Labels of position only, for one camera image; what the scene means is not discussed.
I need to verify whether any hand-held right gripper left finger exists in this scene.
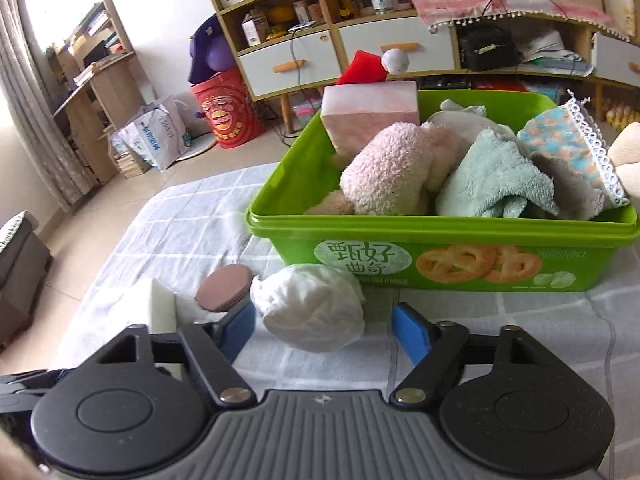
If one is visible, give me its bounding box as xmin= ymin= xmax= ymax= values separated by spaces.
xmin=92 ymin=302 xmax=257 ymax=407

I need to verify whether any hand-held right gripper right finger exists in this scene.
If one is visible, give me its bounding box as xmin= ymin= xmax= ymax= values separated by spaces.
xmin=390 ymin=303 xmax=548 ymax=406

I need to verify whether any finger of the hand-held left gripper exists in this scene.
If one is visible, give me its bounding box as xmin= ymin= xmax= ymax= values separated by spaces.
xmin=0 ymin=367 xmax=71 ymax=413

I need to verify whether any brown round pad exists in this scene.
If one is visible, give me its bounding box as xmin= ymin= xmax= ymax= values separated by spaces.
xmin=195 ymin=266 xmax=255 ymax=312

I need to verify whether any white cloth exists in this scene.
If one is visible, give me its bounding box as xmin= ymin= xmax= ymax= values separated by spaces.
xmin=250 ymin=263 xmax=367 ymax=353

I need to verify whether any white sponge block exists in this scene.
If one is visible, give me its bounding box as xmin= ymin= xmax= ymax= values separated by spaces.
xmin=149 ymin=279 xmax=180 ymax=333

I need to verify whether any green plastic box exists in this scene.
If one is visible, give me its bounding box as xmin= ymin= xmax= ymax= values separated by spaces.
xmin=245 ymin=89 xmax=640 ymax=292

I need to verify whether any pink plush towel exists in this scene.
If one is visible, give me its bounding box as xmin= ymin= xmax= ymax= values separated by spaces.
xmin=305 ymin=122 xmax=471 ymax=216

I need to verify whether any pale green towel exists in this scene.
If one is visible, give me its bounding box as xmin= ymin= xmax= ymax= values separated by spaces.
xmin=435 ymin=130 xmax=558 ymax=218

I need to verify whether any cream towel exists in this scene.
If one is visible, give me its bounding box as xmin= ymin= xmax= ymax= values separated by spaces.
xmin=427 ymin=100 xmax=516 ymax=137

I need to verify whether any pink stained sponge block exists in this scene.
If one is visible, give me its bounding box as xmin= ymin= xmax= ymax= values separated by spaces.
xmin=321 ymin=81 xmax=421 ymax=156

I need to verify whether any floral lace-trimmed cloth pouch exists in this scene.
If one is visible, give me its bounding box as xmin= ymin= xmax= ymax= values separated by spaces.
xmin=516 ymin=90 xmax=631 ymax=208

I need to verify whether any red white plush hat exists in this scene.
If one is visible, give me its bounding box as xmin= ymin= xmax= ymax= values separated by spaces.
xmin=337 ymin=49 xmax=411 ymax=86

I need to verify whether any grey checked blanket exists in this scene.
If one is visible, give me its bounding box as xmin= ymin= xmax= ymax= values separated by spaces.
xmin=50 ymin=162 xmax=640 ymax=461

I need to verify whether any grey sofa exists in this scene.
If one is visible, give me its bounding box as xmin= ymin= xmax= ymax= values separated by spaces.
xmin=0 ymin=210 xmax=53 ymax=346

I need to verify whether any round white base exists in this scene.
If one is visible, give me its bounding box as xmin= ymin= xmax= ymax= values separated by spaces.
xmin=175 ymin=132 xmax=218 ymax=162

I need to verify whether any white paper bag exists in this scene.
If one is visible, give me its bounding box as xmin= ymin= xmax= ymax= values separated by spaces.
xmin=117 ymin=94 xmax=191 ymax=172

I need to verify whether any red printed bucket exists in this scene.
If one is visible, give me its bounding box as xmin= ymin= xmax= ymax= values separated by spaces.
xmin=191 ymin=67 xmax=266 ymax=150

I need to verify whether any clear storage box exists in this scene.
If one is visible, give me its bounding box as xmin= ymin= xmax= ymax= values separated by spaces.
xmin=292 ymin=97 xmax=323 ymax=133

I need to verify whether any wooden desk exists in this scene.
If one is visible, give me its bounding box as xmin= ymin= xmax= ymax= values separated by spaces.
xmin=47 ymin=0 xmax=151 ymax=186

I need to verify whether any purple plush toy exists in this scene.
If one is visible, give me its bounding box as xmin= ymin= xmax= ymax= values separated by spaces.
xmin=187 ymin=14 xmax=236 ymax=85

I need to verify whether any grey curtain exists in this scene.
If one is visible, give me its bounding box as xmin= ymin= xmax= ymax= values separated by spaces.
xmin=0 ymin=0 xmax=96 ymax=213

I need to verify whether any black bag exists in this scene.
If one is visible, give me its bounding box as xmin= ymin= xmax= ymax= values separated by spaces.
xmin=457 ymin=25 xmax=521 ymax=72

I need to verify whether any white carton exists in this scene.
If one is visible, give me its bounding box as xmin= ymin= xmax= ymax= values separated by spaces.
xmin=241 ymin=14 xmax=271 ymax=47

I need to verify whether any wooden cabinet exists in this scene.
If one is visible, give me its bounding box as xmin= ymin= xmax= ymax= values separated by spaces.
xmin=200 ymin=0 xmax=640 ymax=136

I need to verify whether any pink tasselled cabinet cover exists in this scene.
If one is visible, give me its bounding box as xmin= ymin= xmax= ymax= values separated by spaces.
xmin=411 ymin=0 xmax=618 ymax=41

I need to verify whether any white drawer with wooden handle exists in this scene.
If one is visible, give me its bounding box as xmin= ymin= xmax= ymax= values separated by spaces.
xmin=237 ymin=30 xmax=335 ymax=98
xmin=339 ymin=16 xmax=457 ymax=78
xmin=592 ymin=32 xmax=640 ymax=88

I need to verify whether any black cable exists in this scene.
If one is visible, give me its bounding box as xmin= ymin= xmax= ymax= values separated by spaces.
xmin=270 ymin=30 xmax=313 ymax=137

